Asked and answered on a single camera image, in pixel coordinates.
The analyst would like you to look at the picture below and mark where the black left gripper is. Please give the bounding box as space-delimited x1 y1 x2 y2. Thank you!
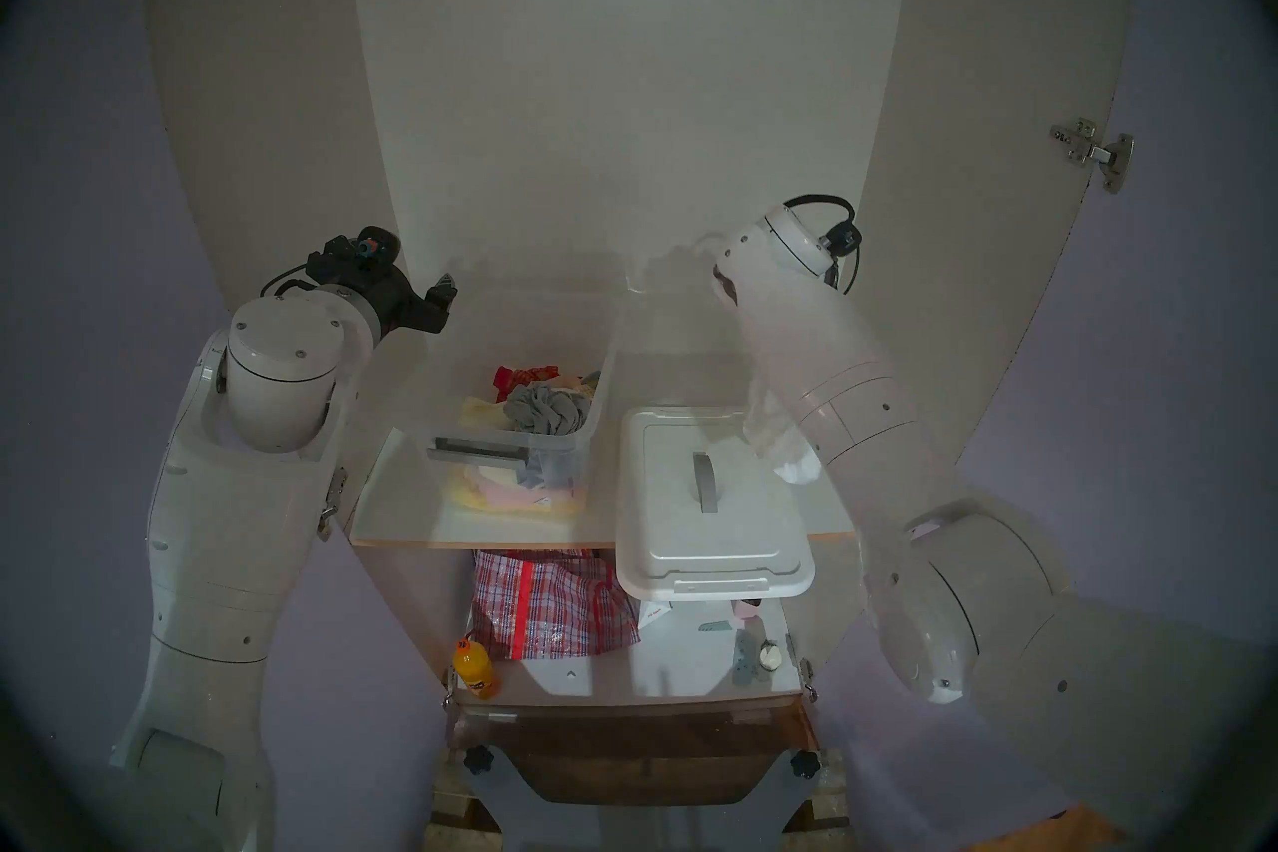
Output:
349 261 460 342

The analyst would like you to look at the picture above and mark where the clear plastic storage bin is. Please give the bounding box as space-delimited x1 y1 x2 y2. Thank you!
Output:
394 266 630 518

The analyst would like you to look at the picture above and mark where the white bin lid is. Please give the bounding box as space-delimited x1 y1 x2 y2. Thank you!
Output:
614 404 818 603

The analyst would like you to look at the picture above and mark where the white garment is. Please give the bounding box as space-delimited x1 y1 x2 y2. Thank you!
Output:
744 376 826 488

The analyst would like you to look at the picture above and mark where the red garment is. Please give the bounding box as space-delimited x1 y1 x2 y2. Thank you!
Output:
492 361 560 403

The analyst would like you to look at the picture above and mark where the pale yellow folded cloth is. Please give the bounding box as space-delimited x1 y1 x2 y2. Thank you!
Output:
454 459 586 518

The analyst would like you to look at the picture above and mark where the pale pink folded cloth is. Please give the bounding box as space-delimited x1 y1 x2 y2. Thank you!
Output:
479 471 548 503

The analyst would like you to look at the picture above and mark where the silver cabinet hinge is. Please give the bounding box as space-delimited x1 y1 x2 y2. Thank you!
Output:
1048 119 1135 194
315 466 348 542

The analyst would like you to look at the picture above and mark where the white wardrobe cabinet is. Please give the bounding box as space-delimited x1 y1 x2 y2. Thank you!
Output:
145 0 1139 711

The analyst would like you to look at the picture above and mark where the red plaid woven bag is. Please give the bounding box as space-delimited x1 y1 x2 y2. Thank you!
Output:
471 549 642 661

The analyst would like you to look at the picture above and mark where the orange bottle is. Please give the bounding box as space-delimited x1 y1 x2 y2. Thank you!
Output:
452 638 500 701

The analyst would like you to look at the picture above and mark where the lavender cabinet door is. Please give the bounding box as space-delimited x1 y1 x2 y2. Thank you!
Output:
0 0 470 852
799 0 1278 836

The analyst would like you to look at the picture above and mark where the brown wooden board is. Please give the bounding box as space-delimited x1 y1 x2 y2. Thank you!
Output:
454 705 815 807

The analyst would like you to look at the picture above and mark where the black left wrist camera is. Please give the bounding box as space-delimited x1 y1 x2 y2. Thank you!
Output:
305 226 402 287

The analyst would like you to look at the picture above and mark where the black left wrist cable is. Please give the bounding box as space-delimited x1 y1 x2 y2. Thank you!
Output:
260 261 320 299

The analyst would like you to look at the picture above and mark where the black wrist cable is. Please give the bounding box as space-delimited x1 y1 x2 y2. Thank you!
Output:
260 261 320 299
784 194 863 297

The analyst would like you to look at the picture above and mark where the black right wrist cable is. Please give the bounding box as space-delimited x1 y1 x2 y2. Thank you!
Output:
784 194 863 297

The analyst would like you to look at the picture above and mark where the grey robot base frame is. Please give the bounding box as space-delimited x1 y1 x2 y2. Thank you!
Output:
464 760 832 852

